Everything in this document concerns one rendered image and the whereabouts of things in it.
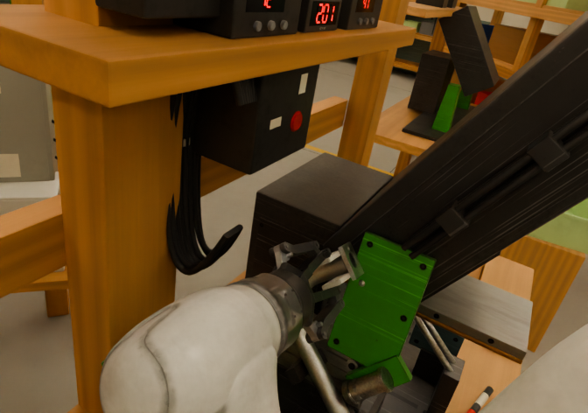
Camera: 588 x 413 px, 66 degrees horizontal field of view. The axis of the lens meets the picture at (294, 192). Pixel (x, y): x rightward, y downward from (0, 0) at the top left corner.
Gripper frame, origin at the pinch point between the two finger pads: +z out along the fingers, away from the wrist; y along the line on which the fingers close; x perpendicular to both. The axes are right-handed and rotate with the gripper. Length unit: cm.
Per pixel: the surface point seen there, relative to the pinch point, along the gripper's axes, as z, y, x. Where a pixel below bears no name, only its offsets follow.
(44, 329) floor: 64, 16, 174
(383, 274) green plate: 4.5, -3.9, -5.3
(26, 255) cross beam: -26.6, 18.5, 28.2
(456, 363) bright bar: 23.8, -26.8, -4.5
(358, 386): 1.3, -18.3, 4.9
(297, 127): 1.7, 22.7, -3.2
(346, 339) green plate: 4.5, -11.7, 5.2
